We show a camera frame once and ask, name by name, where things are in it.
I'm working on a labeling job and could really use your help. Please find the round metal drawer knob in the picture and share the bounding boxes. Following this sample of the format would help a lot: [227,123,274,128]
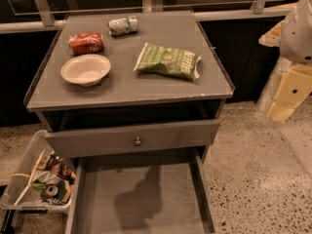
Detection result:
[135,137,142,146]

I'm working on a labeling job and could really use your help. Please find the white diagonal support pole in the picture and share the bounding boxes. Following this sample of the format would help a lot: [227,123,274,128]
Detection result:
[255,57,292,114]

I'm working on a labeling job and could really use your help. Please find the white paper bowl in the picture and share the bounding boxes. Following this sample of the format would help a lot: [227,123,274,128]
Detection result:
[60,54,111,87]

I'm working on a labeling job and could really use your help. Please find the grey drawer cabinet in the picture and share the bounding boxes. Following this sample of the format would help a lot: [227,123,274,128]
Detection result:
[22,11,236,163]

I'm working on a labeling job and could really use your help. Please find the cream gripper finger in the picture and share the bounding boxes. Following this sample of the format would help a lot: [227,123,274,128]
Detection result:
[267,64,312,122]

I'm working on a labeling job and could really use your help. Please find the open grey middle drawer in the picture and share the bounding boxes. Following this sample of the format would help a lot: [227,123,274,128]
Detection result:
[65,148,217,234]

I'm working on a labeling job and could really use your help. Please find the clear plastic bin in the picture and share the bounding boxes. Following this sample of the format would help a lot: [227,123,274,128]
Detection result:
[1,130,75,212]

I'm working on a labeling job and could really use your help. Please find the red soda can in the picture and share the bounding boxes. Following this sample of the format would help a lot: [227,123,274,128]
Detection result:
[68,32,103,56]

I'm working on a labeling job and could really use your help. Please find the metal guard rail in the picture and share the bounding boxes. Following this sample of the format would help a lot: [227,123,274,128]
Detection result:
[0,0,298,34]

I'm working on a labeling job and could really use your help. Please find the grey top drawer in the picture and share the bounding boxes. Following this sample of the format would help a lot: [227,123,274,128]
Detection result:
[46,120,219,158]

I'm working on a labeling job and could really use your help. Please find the green jalapeno chip bag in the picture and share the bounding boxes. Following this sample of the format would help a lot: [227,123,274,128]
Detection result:
[134,43,201,81]

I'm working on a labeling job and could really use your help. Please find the brown snack wrapper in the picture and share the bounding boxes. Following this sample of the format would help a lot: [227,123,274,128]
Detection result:
[38,152,76,181]

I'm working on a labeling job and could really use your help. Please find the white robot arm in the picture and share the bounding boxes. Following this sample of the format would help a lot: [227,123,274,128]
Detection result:
[256,0,312,122]

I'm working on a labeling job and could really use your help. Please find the green and white soda can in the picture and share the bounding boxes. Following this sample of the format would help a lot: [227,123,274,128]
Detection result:
[107,16,138,37]

